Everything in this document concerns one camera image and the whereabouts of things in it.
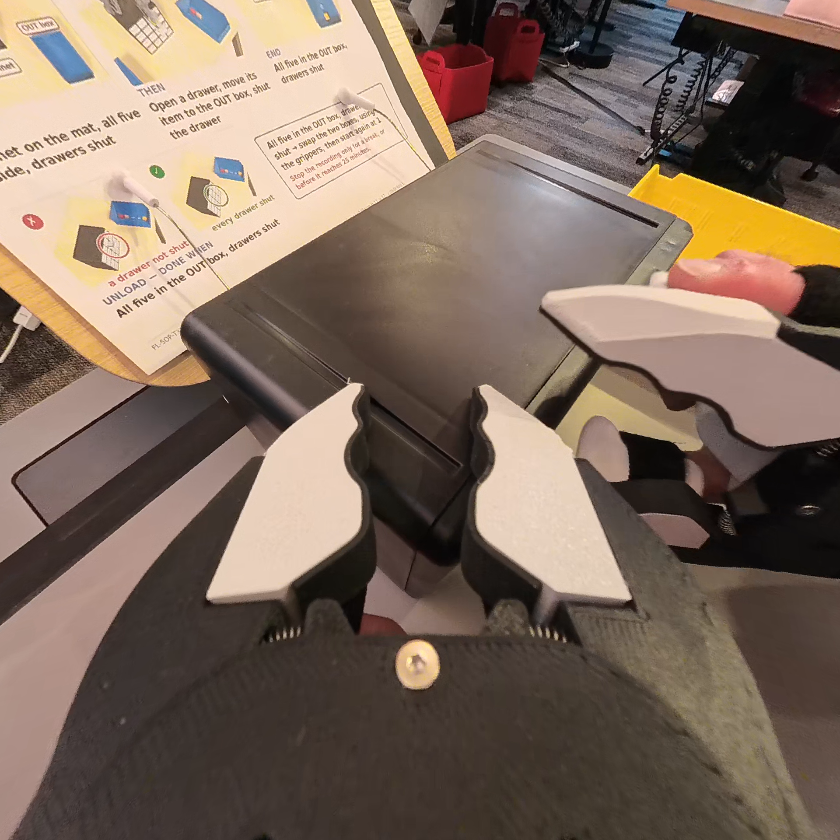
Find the wooden table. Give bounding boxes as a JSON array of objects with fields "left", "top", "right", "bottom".
[{"left": 666, "top": 0, "right": 840, "bottom": 50}]

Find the instruction sheet on wooden board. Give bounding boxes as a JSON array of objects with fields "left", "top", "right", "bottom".
[{"left": 0, "top": 0, "right": 457, "bottom": 387}]

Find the black coiled cable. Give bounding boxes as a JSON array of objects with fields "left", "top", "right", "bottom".
[{"left": 646, "top": 46, "right": 697, "bottom": 158}]

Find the thin cord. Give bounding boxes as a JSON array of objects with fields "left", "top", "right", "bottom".
[
  {"left": 373, "top": 105, "right": 435, "bottom": 170},
  {"left": 154, "top": 200, "right": 232, "bottom": 291}
]

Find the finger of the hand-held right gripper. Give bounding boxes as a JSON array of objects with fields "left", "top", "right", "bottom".
[
  {"left": 576, "top": 402, "right": 777, "bottom": 552},
  {"left": 540, "top": 282, "right": 840, "bottom": 452}
]

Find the red storage bin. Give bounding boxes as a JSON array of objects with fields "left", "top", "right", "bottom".
[
  {"left": 416, "top": 45, "right": 494, "bottom": 124},
  {"left": 484, "top": 2, "right": 546, "bottom": 83}
]

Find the printed instruction poster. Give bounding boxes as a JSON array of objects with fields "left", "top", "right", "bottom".
[{"left": 0, "top": 0, "right": 434, "bottom": 376}]

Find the grey work mat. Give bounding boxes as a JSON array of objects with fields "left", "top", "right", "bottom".
[{"left": 0, "top": 377, "right": 840, "bottom": 840}]

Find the yellow plastic bin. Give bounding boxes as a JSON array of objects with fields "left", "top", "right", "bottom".
[{"left": 558, "top": 164, "right": 840, "bottom": 434}]

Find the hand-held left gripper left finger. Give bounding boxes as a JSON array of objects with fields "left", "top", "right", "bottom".
[{"left": 205, "top": 382, "right": 378, "bottom": 636}]

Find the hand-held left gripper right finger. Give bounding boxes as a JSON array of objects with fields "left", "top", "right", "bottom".
[{"left": 461, "top": 384, "right": 634, "bottom": 632}]

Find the person's right hand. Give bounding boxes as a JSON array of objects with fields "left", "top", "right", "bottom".
[{"left": 650, "top": 251, "right": 807, "bottom": 317}]

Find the black drawer cabinet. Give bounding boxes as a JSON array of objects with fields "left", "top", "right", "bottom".
[{"left": 180, "top": 134, "right": 693, "bottom": 598}]

